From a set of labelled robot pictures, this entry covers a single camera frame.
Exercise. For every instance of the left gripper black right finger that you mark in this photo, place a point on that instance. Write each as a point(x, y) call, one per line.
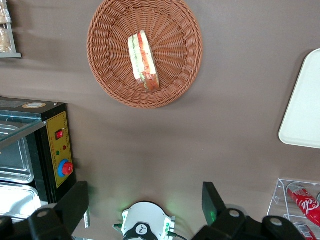
point(212, 200)

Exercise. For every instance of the black food warmer display case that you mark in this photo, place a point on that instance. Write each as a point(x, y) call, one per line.
point(53, 150)

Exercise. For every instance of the round brown wicker basket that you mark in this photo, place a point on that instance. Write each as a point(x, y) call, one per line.
point(175, 50)

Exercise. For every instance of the steel pan in warmer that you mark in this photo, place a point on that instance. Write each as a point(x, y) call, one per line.
point(17, 200)
point(15, 162)

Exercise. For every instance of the wrapped bread pack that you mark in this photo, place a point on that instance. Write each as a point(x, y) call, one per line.
point(4, 40)
point(3, 11)

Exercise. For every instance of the grey bread shelf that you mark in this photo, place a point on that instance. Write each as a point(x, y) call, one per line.
point(11, 54)

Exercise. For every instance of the red cola bottle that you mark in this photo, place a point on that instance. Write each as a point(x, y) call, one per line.
point(306, 205)
point(305, 231)

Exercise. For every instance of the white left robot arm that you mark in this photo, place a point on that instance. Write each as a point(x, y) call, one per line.
point(145, 217)

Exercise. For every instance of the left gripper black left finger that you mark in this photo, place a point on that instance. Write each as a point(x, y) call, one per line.
point(72, 202)

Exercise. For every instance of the clear acrylic bottle rack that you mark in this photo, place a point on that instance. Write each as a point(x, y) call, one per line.
point(277, 197)

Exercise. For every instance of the triangle sandwich with tomato filling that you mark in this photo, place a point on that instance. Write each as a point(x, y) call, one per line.
point(143, 62)

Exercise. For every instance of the beige plastic tray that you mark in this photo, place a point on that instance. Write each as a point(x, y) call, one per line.
point(305, 112)

